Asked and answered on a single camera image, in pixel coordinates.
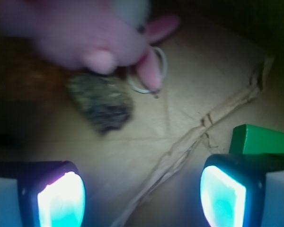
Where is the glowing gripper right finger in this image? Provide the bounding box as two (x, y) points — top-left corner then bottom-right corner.
(200, 154), (284, 227)

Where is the green rectangular block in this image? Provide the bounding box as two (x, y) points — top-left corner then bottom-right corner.
(229, 124), (284, 155)

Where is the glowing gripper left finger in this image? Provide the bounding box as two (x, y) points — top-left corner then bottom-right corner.
(0, 161), (86, 227)

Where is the brown paper bag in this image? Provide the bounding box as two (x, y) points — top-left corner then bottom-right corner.
(0, 0), (284, 227)

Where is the pink plush bunny keychain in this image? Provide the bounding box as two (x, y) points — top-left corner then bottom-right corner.
(0, 0), (180, 93)

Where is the dark brown rock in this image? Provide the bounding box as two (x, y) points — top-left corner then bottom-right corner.
(66, 72), (134, 134)

